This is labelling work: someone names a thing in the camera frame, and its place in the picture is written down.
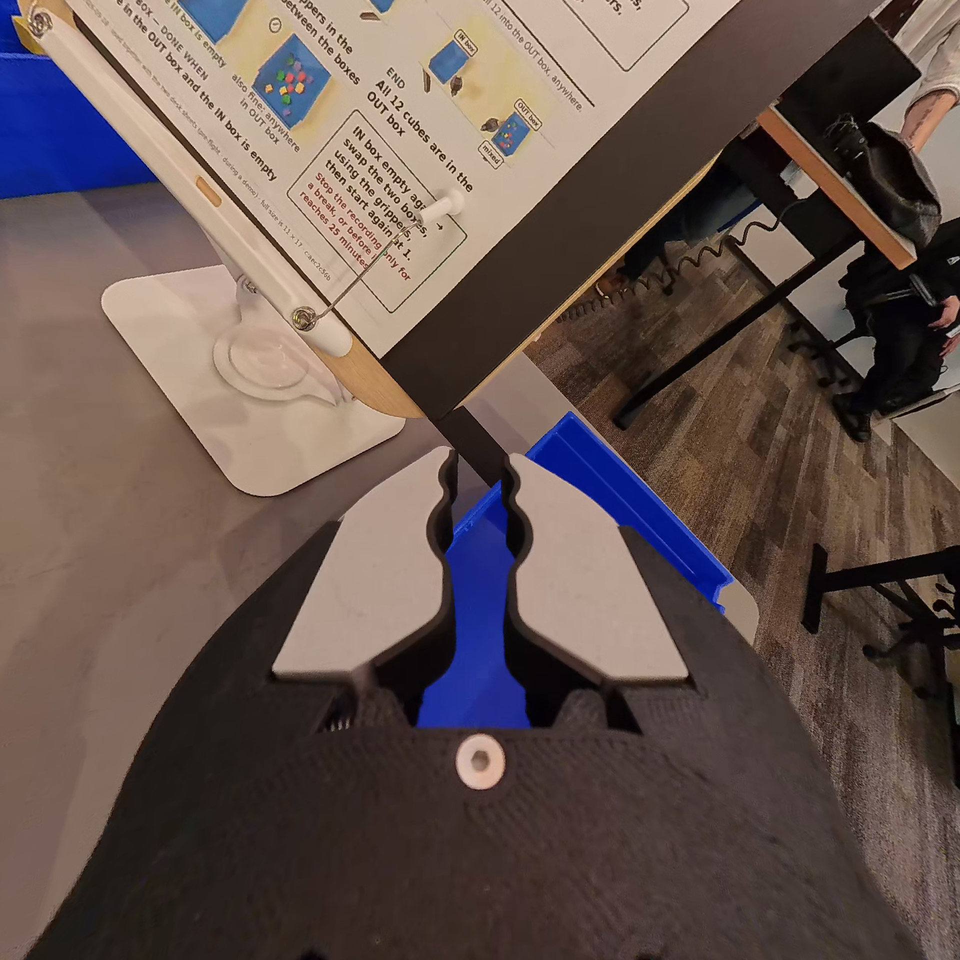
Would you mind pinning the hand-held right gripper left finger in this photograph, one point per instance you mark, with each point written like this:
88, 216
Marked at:
360, 600

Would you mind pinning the white document stand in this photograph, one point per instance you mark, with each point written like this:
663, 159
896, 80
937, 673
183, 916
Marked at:
187, 337

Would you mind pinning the printed instruction sheet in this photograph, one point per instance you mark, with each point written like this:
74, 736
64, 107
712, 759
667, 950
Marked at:
337, 45

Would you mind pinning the black floor rack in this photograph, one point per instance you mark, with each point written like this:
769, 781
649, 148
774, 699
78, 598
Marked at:
885, 577

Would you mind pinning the blue plastic bin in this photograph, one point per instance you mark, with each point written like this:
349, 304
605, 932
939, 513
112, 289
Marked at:
480, 637
60, 127

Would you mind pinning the instruction sheet on wooden board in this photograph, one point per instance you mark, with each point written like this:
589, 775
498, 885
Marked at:
600, 187

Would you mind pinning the black bag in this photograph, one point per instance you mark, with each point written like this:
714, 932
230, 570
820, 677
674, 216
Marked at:
892, 180

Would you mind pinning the wooden standing desk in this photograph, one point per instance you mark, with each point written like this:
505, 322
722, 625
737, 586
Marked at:
825, 195

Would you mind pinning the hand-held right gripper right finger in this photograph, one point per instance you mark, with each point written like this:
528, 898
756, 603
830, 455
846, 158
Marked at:
592, 607

